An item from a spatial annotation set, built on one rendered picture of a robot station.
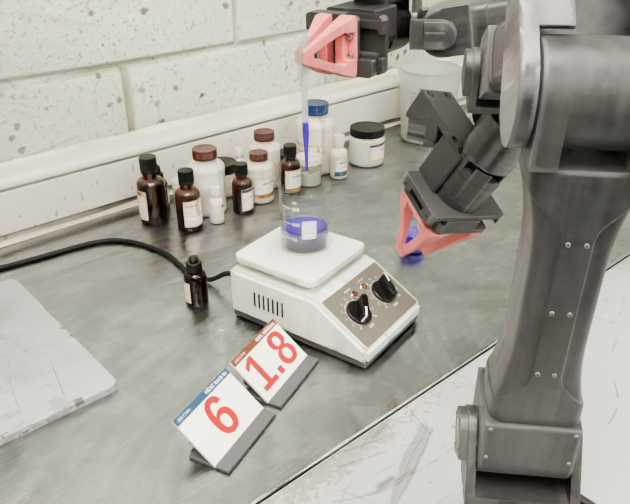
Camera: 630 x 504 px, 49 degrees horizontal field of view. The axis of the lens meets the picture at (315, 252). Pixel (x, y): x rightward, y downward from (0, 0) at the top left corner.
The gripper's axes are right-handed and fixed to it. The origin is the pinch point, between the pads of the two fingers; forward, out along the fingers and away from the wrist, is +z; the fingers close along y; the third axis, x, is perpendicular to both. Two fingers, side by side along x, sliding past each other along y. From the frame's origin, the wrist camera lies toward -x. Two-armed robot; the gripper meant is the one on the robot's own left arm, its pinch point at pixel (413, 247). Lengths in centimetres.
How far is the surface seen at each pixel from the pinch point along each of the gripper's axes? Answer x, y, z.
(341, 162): -37.6, -19.8, 24.1
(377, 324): 5.4, 3.9, 7.2
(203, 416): 11.1, 26.2, 10.4
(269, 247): -9.0, 11.3, 10.6
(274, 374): 7.3, 16.3, 11.8
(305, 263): -4.1, 9.5, 7.6
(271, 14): -65, -11, 13
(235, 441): 14.0, 23.5, 11.2
